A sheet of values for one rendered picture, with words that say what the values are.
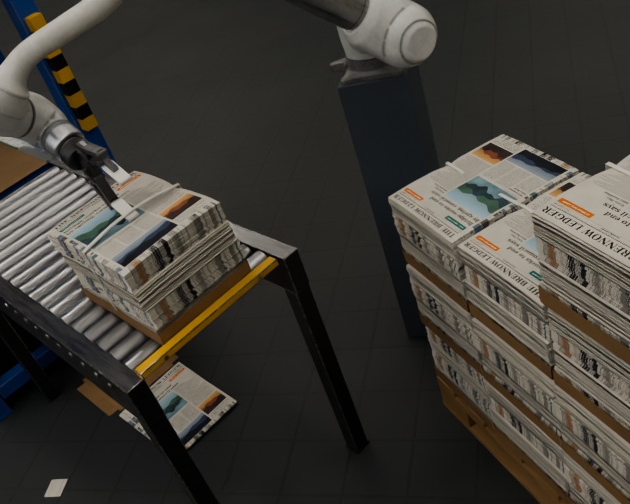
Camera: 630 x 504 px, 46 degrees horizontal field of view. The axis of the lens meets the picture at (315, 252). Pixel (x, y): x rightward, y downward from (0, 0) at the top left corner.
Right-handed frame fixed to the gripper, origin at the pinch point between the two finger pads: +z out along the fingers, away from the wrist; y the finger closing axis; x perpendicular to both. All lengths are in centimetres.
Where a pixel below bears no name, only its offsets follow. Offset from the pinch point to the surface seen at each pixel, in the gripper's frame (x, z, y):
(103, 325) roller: 17.4, 5.3, 31.6
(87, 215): 4.9, -12.2, 14.0
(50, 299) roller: 20, -17, 44
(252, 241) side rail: -24.2, 16.2, 25.2
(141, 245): 5.7, 11.2, 1.9
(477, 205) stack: -57, 58, 0
